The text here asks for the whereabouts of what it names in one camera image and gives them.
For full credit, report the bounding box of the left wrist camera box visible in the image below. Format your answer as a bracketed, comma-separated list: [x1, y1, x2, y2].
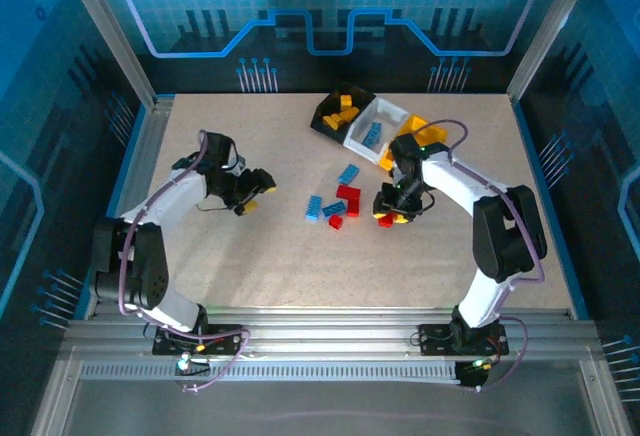
[202, 130, 249, 172]

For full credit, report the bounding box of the grey slotted cable duct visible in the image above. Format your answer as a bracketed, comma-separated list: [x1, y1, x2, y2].
[79, 361, 461, 383]

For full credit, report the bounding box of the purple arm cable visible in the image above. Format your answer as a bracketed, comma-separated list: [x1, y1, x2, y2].
[117, 129, 251, 393]
[399, 118, 546, 393]

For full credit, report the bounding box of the aluminium side rail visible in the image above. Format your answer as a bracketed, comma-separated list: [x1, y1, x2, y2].
[82, 97, 176, 320]

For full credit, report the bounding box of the yellow plastic bin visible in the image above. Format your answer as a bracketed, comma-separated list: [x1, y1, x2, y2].
[378, 113, 450, 173]

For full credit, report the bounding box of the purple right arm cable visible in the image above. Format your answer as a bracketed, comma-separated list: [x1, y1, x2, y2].
[399, 118, 546, 393]

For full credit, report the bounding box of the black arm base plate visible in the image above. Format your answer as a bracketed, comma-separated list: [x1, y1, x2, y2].
[152, 324, 251, 357]
[418, 323, 510, 357]

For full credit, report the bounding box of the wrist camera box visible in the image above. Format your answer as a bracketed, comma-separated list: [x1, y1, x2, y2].
[202, 130, 249, 172]
[388, 134, 422, 175]

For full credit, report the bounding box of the black plastic bin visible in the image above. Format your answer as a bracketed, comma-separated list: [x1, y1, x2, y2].
[310, 82, 377, 145]

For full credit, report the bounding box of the aluminium front rail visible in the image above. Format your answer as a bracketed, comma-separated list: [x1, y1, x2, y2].
[59, 305, 601, 362]

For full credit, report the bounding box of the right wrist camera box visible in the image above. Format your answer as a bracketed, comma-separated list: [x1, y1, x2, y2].
[388, 134, 422, 175]

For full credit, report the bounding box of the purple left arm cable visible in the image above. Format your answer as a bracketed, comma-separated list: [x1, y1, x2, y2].
[117, 129, 251, 393]

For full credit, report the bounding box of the aluminium frame post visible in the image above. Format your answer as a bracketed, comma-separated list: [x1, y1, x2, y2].
[505, 0, 604, 102]
[54, 0, 159, 107]

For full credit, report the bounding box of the white plastic bin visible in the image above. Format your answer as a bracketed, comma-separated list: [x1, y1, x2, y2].
[343, 97, 407, 164]

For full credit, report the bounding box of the aluminium lower frame rail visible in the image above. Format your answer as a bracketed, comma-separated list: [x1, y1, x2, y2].
[29, 358, 84, 436]
[579, 358, 634, 436]

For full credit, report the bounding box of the black controller bracket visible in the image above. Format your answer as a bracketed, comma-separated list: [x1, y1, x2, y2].
[454, 358, 489, 392]
[174, 353, 211, 393]

